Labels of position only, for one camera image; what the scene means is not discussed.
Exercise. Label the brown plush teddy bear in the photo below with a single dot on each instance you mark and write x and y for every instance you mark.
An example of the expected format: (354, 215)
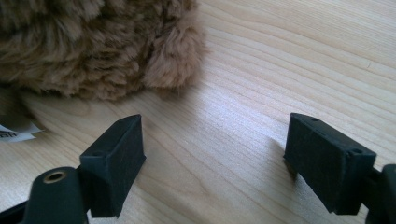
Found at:
(93, 46)

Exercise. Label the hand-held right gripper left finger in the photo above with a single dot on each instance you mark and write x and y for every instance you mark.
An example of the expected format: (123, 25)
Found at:
(115, 161)

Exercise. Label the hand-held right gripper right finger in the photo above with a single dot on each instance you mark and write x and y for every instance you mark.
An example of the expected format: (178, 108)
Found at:
(327, 161)

